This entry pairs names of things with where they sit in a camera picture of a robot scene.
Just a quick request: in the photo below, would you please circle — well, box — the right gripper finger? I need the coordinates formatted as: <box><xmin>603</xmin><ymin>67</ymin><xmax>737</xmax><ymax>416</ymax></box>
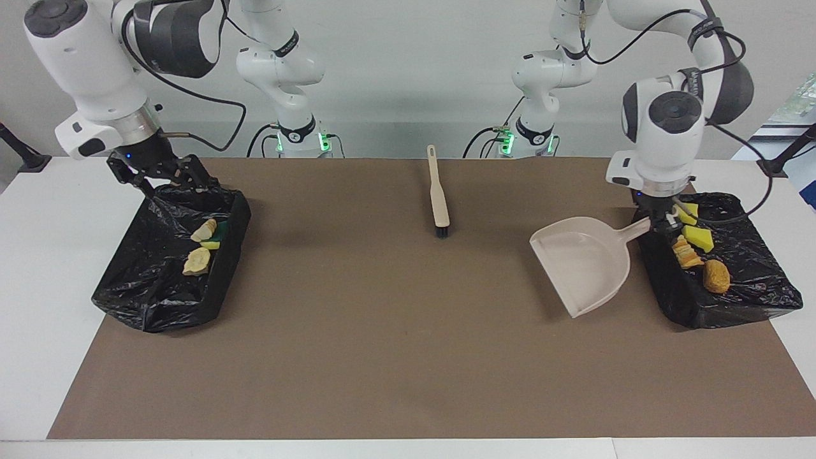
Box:
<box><xmin>175</xmin><ymin>155</ymin><xmax>214</xmax><ymax>192</ymax></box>
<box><xmin>106</xmin><ymin>159</ymin><xmax>157</xmax><ymax>200</ymax></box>

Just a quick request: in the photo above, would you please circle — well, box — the large yellow sponge piece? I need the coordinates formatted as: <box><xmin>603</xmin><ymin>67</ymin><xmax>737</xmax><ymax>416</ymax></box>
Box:
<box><xmin>683</xmin><ymin>224</ymin><xmax>715</xmax><ymax>253</ymax></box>

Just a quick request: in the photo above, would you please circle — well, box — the pale bread chunk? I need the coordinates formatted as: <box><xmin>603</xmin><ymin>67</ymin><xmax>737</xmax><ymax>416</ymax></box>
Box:
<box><xmin>671</xmin><ymin>234</ymin><xmax>706</xmax><ymax>269</ymax></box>

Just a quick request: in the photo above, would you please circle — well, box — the brown bread roll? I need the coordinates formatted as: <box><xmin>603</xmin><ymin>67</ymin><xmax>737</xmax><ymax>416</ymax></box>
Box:
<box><xmin>703</xmin><ymin>258</ymin><xmax>732</xmax><ymax>295</ymax></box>

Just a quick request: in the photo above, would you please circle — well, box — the notched yellow sponge piece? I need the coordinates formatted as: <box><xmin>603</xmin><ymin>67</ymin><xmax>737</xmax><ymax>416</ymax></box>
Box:
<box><xmin>199</xmin><ymin>220</ymin><xmax>231</xmax><ymax>251</ymax></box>

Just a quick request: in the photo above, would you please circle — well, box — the pale flaky pastry piece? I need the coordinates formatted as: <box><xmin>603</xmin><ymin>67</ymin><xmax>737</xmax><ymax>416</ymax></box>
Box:
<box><xmin>182</xmin><ymin>247</ymin><xmax>212</xmax><ymax>277</ymax></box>

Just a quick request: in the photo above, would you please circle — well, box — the beige plastic dustpan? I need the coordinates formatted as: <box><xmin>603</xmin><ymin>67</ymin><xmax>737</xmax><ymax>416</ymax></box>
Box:
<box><xmin>529</xmin><ymin>216</ymin><xmax>652</xmax><ymax>319</ymax></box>

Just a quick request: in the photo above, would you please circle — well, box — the beige hand brush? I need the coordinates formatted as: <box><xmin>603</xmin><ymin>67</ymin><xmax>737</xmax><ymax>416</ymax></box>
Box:
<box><xmin>426</xmin><ymin>145</ymin><xmax>451</xmax><ymax>238</ymax></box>

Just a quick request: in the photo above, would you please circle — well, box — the black bag lined bin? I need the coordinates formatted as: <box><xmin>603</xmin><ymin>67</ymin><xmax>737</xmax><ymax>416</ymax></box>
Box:
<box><xmin>91</xmin><ymin>177</ymin><xmax>252</xmax><ymax>333</ymax></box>
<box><xmin>631</xmin><ymin>192</ymin><xmax>804</xmax><ymax>330</ymax></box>

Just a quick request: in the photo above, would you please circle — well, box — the black stand foot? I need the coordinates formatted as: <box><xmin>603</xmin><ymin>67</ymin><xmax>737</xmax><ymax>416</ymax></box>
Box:
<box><xmin>0</xmin><ymin>121</ymin><xmax>52</xmax><ymax>173</ymax></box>
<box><xmin>757</xmin><ymin>124</ymin><xmax>816</xmax><ymax>178</ymax></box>

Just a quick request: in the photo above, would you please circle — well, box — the brown table mat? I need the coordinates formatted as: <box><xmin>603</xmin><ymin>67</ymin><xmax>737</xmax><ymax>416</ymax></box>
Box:
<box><xmin>48</xmin><ymin>157</ymin><xmax>816</xmax><ymax>441</ymax></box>

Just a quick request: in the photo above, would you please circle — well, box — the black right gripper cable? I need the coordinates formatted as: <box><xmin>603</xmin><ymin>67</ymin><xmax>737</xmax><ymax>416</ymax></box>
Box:
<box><xmin>121</xmin><ymin>13</ymin><xmax>249</xmax><ymax>154</ymax></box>

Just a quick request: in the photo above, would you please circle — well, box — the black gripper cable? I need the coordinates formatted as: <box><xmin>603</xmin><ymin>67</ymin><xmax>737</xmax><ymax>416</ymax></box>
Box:
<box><xmin>577</xmin><ymin>0</ymin><xmax>773</xmax><ymax>225</ymax></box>
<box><xmin>121</xmin><ymin>13</ymin><xmax>249</xmax><ymax>154</ymax></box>

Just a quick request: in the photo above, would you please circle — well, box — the black right base cable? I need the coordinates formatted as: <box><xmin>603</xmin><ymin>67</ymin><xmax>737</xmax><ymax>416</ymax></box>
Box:
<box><xmin>247</xmin><ymin>123</ymin><xmax>281</xmax><ymax>158</ymax></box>

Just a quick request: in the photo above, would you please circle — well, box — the black base cable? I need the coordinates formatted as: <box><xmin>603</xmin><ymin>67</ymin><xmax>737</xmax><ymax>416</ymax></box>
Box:
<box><xmin>463</xmin><ymin>126</ymin><xmax>507</xmax><ymax>158</ymax></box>
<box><xmin>247</xmin><ymin>123</ymin><xmax>281</xmax><ymax>158</ymax></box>

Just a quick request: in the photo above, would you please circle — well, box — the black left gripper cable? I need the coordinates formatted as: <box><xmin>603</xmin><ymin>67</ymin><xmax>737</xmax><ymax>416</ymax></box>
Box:
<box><xmin>577</xmin><ymin>0</ymin><xmax>773</xmax><ymax>225</ymax></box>

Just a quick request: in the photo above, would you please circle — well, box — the black left base cable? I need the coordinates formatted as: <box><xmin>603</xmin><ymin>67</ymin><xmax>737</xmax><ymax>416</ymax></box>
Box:
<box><xmin>463</xmin><ymin>126</ymin><xmax>507</xmax><ymax>158</ymax></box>

